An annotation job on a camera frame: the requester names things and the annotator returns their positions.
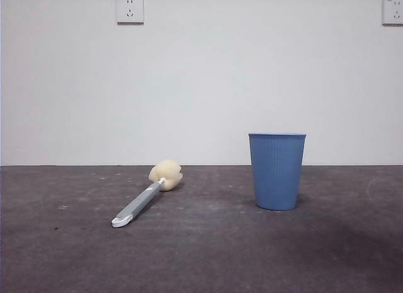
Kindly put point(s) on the blue ribbed plastic cup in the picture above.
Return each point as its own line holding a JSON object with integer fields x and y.
{"x": 277, "y": 176}

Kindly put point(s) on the grey cup brush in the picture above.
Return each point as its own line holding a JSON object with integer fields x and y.
{"x": 138, "y": 202}

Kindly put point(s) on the white wall socket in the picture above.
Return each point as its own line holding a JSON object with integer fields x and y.
{"x": 393, "y": 11}
{"x": 130, "y": 9}

